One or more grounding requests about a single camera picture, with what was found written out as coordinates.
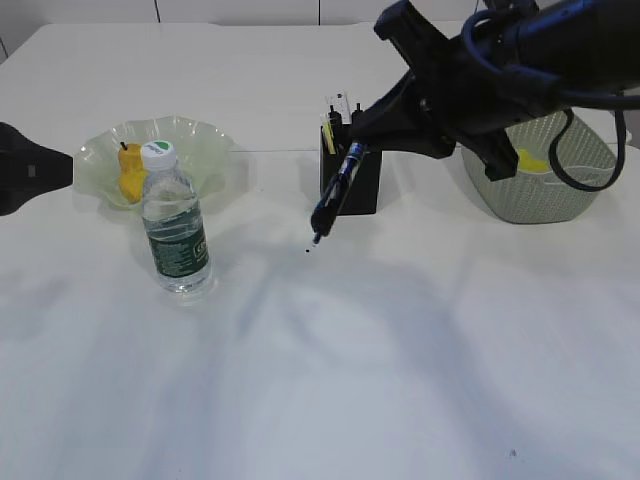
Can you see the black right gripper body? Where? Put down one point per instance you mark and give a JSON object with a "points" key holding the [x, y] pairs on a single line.
{"points": [[454, 103]]}

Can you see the green woven plastic basket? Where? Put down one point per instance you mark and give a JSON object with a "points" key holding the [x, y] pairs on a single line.
{"points": [[544, 198]]}

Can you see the yellow pear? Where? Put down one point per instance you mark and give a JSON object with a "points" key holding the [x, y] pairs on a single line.
{"points": [[132, 172]]}

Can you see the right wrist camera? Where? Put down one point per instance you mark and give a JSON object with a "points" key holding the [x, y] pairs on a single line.
{"points": [[419, 43]]}

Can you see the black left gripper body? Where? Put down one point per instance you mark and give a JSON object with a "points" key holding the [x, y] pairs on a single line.
{"points": [[29, 170]]}

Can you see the yellow waste paper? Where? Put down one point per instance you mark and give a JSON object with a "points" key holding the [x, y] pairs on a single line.
{"points": [[530, 164]]}

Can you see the clear plastic water bottle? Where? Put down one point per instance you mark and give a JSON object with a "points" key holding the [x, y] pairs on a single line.
{"points": [[172, 219]]}

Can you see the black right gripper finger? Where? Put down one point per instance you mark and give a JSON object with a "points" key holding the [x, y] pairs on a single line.
{"points": [[398, 122], [496, 152]]}

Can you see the clear plastic ruler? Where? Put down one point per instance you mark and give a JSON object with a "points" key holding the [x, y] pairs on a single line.
{"points": [[339, 103]]}

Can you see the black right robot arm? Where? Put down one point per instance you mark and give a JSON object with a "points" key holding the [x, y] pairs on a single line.
{"points": [[511, 63]]}

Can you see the black square pen holder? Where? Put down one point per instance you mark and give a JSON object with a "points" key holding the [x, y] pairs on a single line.
{"points": [[363, 195]]}

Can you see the yellow utility knife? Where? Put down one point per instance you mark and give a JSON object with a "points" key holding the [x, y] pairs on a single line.
{"points": [[327, 133]]}

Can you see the green wavy glass plate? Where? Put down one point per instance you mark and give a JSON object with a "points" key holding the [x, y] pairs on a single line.
{"points": [[202, 149]]}

